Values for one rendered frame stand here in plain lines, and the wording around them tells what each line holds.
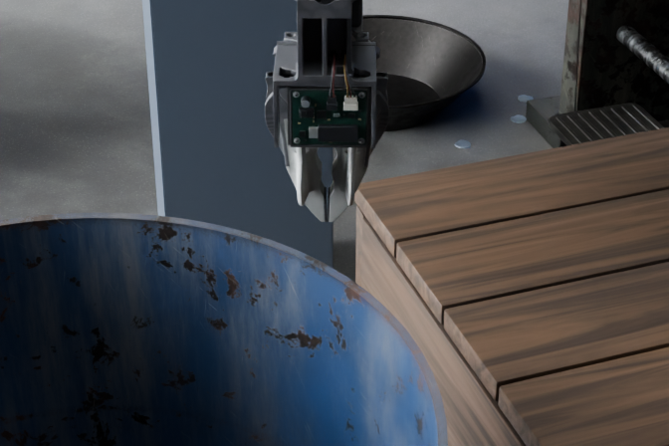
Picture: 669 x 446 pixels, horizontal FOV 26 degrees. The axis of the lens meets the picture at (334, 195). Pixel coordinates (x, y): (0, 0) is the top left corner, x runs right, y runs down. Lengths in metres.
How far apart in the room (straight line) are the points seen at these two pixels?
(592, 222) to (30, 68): 1.25
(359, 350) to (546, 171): 0.41
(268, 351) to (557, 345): 0.22
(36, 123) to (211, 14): 0.70
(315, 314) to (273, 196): 0.64
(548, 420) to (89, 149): 1.15
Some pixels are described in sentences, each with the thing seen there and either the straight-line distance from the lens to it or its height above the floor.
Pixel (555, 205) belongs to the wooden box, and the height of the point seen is 0.35.
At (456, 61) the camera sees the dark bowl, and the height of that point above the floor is 0.04.
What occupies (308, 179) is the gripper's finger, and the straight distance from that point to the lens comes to 1.08.
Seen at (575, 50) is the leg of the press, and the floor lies 0.15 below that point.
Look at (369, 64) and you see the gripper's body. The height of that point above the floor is 0.53.
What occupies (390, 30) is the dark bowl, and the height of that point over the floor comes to 0.05.
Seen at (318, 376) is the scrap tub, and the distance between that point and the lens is 0.92.
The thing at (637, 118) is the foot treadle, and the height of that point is 0.16.
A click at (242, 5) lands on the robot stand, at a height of 0.40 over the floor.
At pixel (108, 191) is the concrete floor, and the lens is 1.91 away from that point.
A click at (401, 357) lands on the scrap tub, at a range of 0.83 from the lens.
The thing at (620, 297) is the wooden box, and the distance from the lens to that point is 1.10.
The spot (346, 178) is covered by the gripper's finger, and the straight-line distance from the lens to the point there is 1.07.
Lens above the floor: 0.97
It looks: 31 degrees down
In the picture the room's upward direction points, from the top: straight up
